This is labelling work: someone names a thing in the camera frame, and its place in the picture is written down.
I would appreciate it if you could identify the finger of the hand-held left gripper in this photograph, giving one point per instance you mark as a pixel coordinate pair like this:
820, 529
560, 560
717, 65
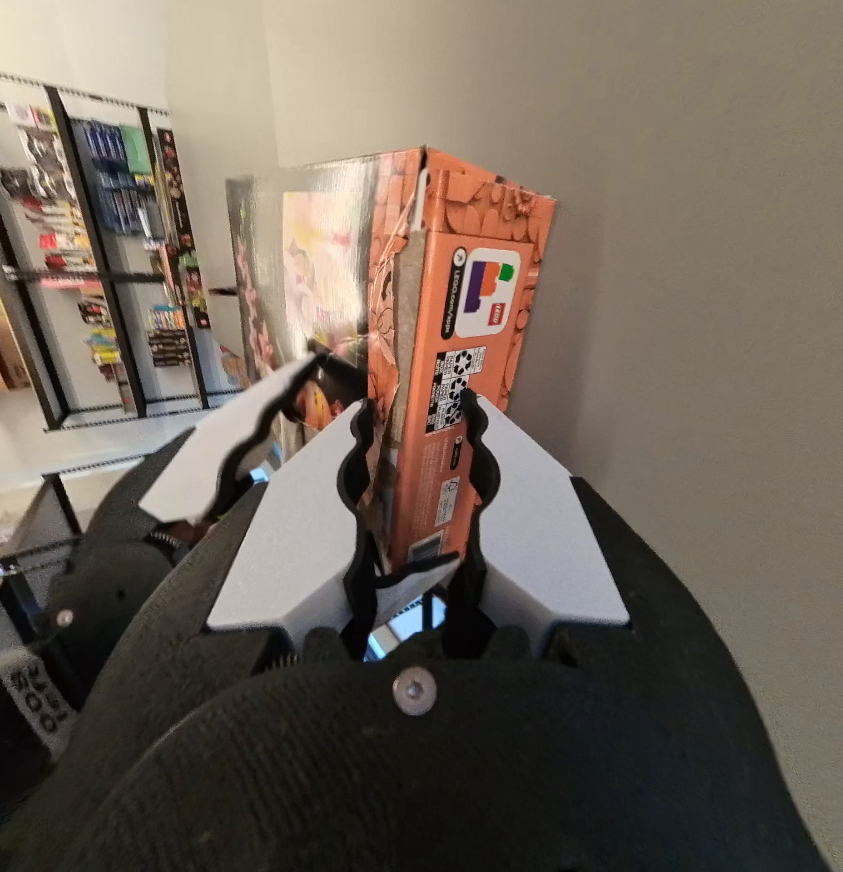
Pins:
210, 463
411, 586

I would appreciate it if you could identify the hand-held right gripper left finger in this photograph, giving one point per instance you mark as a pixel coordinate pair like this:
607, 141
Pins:
278, 558

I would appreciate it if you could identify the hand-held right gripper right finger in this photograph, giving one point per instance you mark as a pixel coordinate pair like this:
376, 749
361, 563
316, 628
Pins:
551, 552

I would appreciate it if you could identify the black orchid lego box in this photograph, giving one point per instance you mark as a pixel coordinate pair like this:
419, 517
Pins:
476, 204

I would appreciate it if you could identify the brown cardboard box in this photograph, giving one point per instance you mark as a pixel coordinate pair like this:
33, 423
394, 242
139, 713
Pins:
2, 340

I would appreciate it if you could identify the black metal shelf rack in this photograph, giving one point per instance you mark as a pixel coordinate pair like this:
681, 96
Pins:
87, 225

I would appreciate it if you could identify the shelved stack of toy boxes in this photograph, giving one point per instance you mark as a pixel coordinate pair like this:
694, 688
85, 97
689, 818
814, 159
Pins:
115, 184

